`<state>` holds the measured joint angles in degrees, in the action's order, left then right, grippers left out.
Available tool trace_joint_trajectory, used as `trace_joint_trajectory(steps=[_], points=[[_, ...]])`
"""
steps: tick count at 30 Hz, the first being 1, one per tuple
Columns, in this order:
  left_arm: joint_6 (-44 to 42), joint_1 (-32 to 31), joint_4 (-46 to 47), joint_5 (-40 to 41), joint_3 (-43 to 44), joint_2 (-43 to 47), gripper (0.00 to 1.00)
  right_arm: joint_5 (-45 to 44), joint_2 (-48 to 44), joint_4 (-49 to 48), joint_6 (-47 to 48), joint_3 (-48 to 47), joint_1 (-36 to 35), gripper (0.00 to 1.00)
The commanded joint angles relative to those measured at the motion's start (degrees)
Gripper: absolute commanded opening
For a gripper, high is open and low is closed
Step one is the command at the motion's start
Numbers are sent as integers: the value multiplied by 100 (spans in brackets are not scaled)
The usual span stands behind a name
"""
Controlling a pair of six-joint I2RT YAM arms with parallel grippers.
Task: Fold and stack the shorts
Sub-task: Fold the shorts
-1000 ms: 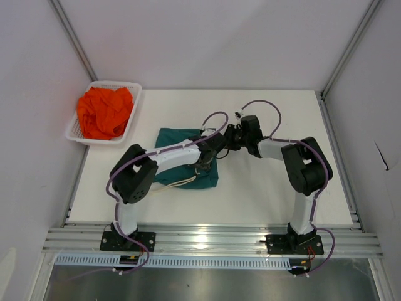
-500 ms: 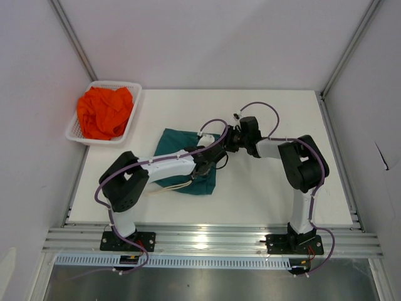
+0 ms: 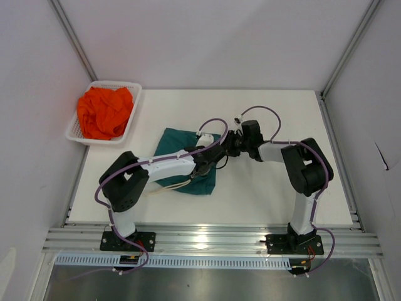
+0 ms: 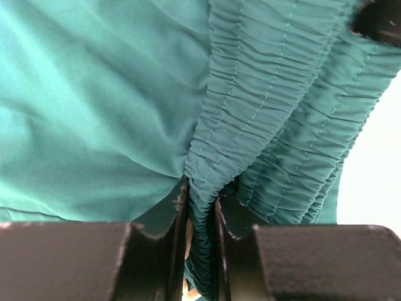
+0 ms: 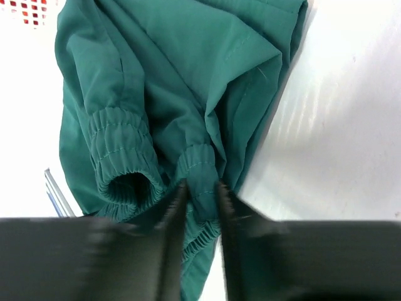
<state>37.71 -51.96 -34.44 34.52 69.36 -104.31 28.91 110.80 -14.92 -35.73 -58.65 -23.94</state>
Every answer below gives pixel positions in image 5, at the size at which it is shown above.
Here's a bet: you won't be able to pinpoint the white plastic basket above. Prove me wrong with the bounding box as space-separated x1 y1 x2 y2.
1 0 65 29

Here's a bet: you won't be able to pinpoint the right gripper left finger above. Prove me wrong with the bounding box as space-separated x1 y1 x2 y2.
1 181 188 300

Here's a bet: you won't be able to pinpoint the left table edge rail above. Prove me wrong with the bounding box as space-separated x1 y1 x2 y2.
44 169 75 218

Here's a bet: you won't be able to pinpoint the green shorts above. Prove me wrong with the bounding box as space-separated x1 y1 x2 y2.
55 1 308 300

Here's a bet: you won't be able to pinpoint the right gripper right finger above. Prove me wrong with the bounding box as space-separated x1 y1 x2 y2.
217 182 400 300

